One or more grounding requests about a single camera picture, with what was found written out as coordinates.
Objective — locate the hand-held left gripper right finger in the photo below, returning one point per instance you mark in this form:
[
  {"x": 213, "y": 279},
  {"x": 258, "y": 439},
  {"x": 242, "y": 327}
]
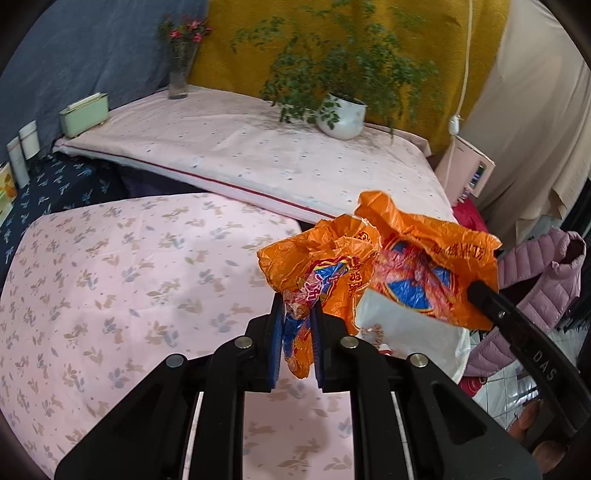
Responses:
[{"x": 317, "y": 346}]

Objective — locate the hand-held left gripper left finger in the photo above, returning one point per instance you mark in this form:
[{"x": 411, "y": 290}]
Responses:
[{"x": 277, "y": 344}]

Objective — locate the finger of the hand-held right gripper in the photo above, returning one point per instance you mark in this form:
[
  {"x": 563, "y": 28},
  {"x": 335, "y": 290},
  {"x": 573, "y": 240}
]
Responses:
[{"x": 491, "y": 302}]

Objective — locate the white plastic bag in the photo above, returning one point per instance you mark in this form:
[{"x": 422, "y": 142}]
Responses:
[{"x": 406, "y": 337}]

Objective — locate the orange plastic bag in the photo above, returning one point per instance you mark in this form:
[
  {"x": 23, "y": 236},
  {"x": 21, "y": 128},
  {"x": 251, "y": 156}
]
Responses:
[{"x": 415, "y": 249}]

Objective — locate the person's right hand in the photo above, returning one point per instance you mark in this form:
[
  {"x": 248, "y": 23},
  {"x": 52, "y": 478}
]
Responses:
[{"x": 528, "y": 420}]

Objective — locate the pink puffer jacket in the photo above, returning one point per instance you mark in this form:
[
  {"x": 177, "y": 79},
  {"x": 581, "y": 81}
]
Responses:
[{"x": 545, "y": 277}]

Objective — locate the red cloth item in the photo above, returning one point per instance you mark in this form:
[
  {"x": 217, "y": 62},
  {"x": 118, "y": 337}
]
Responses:
[{"x": 471, "y": 217}]

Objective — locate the pink electronic device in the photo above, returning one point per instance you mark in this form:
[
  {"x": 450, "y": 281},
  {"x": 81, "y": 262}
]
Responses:
[{"x": 461, "y": 170}]

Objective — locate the pink floral tablecloth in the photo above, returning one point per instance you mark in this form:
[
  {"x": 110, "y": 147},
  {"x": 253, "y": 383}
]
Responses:
[{"x": 138, "y": 286}]

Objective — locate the beige curtain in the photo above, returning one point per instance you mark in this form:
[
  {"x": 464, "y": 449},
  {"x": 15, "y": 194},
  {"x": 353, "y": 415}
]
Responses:
[{"x": 531, "y": 115}]

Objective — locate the pale pink dotted cloth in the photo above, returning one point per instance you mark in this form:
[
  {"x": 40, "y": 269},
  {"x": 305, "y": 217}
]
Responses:
[{"x": 254, "y": 152}]

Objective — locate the white ceramic plant pot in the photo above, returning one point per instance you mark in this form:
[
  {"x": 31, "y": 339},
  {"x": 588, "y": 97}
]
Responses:
[{"x": 344, "y": 117}]

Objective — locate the navy floral cloth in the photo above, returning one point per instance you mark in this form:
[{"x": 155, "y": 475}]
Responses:
[{"x": 60, "y": 184}]

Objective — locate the glass vase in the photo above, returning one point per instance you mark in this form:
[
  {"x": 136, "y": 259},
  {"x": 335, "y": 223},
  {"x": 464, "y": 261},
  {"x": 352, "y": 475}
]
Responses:
[{"x": 179, "y": 78}]

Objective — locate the mustard yellow backdrop cloth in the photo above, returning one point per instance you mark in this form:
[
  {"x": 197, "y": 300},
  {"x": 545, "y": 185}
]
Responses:
[{"x": 231, "y": 64}]

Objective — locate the green leafy plant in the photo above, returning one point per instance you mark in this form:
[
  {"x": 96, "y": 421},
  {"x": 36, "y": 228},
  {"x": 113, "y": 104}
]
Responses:
[{"x": 332, "y": 55}]

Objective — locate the pale green box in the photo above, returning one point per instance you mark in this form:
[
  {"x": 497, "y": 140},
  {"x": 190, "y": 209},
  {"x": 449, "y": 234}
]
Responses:
[{"x": 85, "y": 115}]

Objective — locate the tin with orange flowers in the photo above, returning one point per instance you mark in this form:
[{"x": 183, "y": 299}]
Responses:
[{"x": 7, "y": 182}]

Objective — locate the tall white canister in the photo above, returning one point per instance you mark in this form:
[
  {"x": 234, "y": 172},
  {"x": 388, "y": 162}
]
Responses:
[{"x": 18, "y": 164}]

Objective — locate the short white canister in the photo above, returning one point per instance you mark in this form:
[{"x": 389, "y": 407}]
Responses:
[{"x": 30, "y": 141}]

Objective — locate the pink flowers bunch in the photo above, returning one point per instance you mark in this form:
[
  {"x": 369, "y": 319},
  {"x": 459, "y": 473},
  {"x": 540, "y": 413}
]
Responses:
[{"x": 184, "y": 30}]

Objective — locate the blue backdrop cloth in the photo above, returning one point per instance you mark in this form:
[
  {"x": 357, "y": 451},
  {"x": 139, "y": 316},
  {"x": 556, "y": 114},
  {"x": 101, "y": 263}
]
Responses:
[{"x": 83, "y": 50}]

